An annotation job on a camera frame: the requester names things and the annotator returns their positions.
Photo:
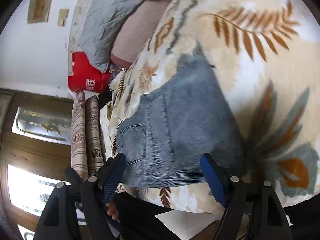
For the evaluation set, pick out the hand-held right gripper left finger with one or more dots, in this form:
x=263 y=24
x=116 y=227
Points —
x=112 y=177

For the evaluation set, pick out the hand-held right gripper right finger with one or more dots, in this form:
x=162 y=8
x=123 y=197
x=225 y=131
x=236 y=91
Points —
x=215 y=177

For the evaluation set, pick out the blue denim pants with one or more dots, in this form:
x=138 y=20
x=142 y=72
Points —
x=180 y=120

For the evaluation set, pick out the person's left hand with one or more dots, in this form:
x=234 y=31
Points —
x=112 y=210

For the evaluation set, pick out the beige floral fabric roll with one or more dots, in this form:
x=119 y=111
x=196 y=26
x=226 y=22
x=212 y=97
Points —
x=78 y=135

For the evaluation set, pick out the brown striped fabric roll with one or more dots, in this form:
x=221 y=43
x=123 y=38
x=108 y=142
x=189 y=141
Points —
x=93 y=135

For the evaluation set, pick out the person's black clothing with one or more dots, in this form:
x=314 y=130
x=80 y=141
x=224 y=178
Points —
x=140 y=217

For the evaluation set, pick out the white paper sheet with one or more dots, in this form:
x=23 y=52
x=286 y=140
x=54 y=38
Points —
x=185 y=220

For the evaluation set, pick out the wooden glazed door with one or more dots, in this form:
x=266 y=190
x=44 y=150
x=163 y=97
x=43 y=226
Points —
x=15 y=155

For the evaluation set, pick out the red paper shopping bag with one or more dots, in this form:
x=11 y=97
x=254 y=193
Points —
x=85 y=75

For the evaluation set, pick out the colourful printed packet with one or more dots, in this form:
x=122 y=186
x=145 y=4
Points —
x=115 y=70

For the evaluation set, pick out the leaf print blanket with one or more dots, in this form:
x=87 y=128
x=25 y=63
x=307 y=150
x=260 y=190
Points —
x=250 y=67

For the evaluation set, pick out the pink plush bolster cushion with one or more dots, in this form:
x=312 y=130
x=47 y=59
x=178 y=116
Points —
x=135 y=37

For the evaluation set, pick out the grey quilted pillow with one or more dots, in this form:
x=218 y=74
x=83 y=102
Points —
x=100 y=30

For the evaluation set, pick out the cream floral headboard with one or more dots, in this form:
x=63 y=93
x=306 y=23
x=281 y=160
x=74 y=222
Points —
x=77 y=12

